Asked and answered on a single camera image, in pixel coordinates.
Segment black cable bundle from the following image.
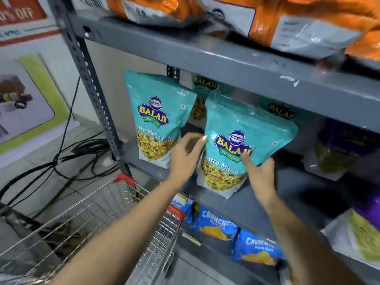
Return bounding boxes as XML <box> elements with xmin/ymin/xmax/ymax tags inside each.
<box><xmin>0</xmin><ymin>75</ymin><xmax>120</xmax><ymax>212</ymax></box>

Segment red wall banner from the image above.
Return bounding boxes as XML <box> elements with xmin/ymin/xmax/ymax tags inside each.
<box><xmin>0</xmin><ymin>0</ymin><xmax>61</xmax><ymax>47</ymax></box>

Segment grey metal shelf rack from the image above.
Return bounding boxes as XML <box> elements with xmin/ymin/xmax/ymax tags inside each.
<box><xmin>47</xmin><ymin>0</ymin><xmax>380</xmax><ymax>285</ymax></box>

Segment purple snack packet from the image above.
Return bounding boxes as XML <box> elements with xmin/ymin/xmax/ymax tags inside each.
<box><xmin>320</xmin><ymin>189</ymin><xmax>380</xmax><ymax>271</ymax></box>
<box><xmin>301</xmin><ymin>118</ymin><xmax>380</xmax><ymax>182</ymax></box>

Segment white shelf price label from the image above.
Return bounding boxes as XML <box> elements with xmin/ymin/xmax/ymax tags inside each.
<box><xmin>180</xmin><ymin>231</ymin><xmax>203</xmax><ymax>247</ymax></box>

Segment teal snack mix packet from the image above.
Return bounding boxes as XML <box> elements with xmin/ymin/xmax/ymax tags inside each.
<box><xmin>189</xmin><ymin>73</ymin><xmax>221</xmax><ymax>130</ymax></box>
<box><xmin>123</xmin><ymin>70</ymin><xmax>198</xmax><ymax>170</ymax></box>
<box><xmin>196</xmin><ymin>91</ymin><xmax>299</xmax><ymax>199</ymax></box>

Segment person's left forearm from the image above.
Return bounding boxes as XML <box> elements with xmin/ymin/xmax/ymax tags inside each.
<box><xmin>50</xmin><ymin>179</ymin><xmax>182</xmax><ymax>285</ymax></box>

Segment blue chips packet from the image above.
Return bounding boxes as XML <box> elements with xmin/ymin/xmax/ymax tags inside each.
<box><xmin>170</xmin><ymin>191</ymin><xmax>195</xmax><ymax>225</ymax></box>
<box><xmin>191</xmin><ymin>204</ymin><xmax>240</xmax><ymax>243</ymax></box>
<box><xmin>229</xmin><ymin>228</ymin><xmax>286</xmax><ymax>267</ymax></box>

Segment person's right hand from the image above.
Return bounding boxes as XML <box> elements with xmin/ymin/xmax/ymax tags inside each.
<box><xmin>240</xmin><ymin>153</ymin><xmax>278</xmax><ymax>207</ymax></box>

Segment person's left hand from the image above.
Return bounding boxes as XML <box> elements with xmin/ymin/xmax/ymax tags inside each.
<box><xmin>167</xmin><ymin>132</ymin><xmax>208</xmax><ymax>187</ymax></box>

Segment person's right forearm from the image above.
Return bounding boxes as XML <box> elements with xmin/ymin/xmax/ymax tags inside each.
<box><xmin>256</xmin><ymin>193</ymin><xmax>366</xmax><ymax>285</ymax></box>

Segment green bordered wall poster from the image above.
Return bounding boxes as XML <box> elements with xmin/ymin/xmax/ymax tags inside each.
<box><xmin>0</xmin><ymin>54</ymin><xmax>71</xmax><ymax>155</ymax></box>

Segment orange snack bag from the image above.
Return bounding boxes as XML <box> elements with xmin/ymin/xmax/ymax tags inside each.
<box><xmin>104</xmin><ymin>0</ymin><xmax>206</xmax><ymax>29</ymax></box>
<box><xmin>194</xmin><ymin>0</ymin><xmax>380</xmax><ymax>61</ymax></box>

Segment steel shopping cart red corners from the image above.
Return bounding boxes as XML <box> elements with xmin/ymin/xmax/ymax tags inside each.
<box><xmin>0</xmin><ymin>173</ymin><xmax>186</xmax><ymax>285</ymax></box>

